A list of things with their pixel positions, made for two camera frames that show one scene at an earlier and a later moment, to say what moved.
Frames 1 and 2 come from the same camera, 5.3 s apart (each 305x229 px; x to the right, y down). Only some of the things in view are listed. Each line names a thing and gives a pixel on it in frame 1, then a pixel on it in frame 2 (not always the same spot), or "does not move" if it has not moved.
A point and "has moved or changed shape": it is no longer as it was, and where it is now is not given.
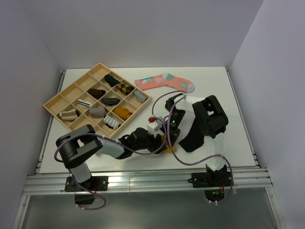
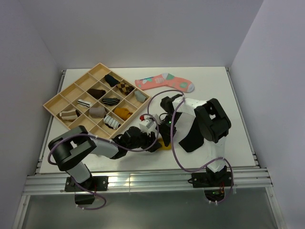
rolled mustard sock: (123, 113) does not move
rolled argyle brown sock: (124, 88) does not move
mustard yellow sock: (168, 149) has moved or changed shape
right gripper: (174, 134) -> (165, 132)
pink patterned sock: (164, 79) does not move
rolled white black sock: (84, 102) does not move
